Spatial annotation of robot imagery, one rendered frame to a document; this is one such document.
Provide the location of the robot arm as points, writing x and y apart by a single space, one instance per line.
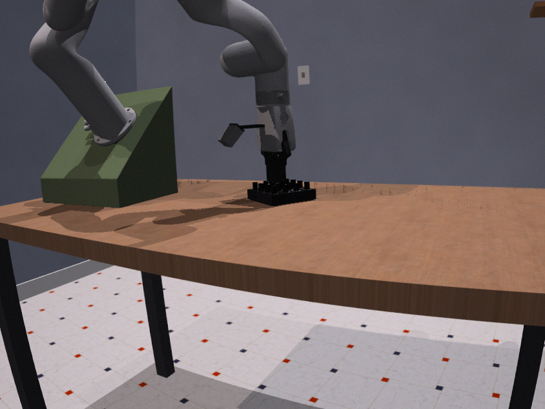
54 53

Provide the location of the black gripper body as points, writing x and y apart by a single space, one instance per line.
276 118

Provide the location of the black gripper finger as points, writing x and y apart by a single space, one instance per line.
269 162
280 161

